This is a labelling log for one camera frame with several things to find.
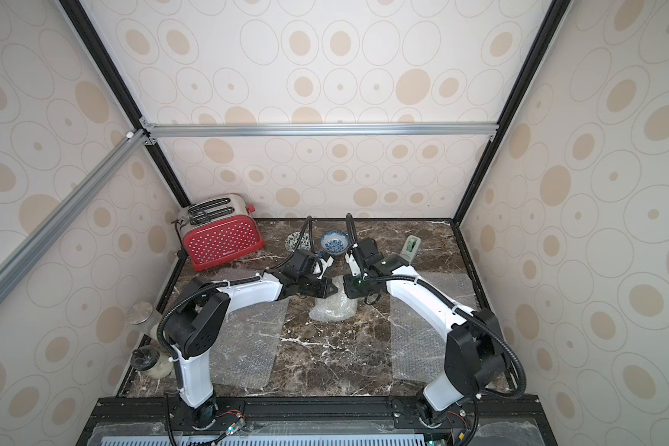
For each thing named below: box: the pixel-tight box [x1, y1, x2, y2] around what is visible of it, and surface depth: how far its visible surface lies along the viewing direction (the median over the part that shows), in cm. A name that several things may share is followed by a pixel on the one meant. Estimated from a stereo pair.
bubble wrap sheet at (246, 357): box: [209, 296, 290, 390], surface depth 85 cm
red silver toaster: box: [171, 194, 266, 271], surface depth 100 cm
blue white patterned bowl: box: [320, 230, 350, 255], surface depth 111 cm
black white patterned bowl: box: [284, 231, 312, 252], surface depth 111 cm
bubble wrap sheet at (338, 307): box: [308, 275, 358, 323], surface depth 87 cm
